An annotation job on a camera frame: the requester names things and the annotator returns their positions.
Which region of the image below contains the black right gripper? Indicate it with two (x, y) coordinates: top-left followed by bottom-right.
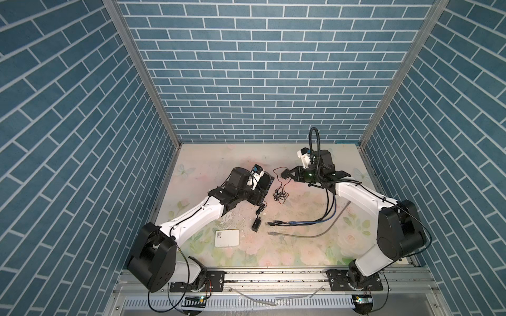
(286, 165), (324, 184)

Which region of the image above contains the black power adapter with cable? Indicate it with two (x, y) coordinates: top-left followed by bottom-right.
(251, 166), (291, 232)

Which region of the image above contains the blue ethernet cable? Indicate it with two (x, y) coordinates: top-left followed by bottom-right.
(272, 189), (337, 226)

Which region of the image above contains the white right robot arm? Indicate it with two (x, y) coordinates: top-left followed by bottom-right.
(281, 147), (430, 282)

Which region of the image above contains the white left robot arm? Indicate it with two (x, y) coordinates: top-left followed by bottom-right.
(126, 165), (274, 293)

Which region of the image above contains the white flat box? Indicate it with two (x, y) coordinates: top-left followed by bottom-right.
(214, 229), (240, 248)

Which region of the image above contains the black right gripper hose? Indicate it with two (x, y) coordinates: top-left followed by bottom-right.
(308, 126), (321, 175)

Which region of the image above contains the grey ethernet cable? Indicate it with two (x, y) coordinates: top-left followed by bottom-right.
(267, 200), (352, 239)

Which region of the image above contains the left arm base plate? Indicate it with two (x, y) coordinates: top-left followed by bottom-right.
(169, 271), (225, 293)

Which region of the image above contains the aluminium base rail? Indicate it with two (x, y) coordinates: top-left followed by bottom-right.
(104, 265), (450, 315)

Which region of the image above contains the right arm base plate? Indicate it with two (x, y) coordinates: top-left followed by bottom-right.
(325, 269), (383, 292)

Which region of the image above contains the aluminium corner post right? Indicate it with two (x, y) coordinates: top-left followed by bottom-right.
(358, 0), (449, 151)

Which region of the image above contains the aluminium corner post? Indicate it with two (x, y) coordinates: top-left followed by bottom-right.
(103, 0), (181, 150)
(358, 0), (449, 151)

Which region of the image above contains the aluminium corner post left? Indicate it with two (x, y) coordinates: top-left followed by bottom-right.
(103, 0), (181, 150)

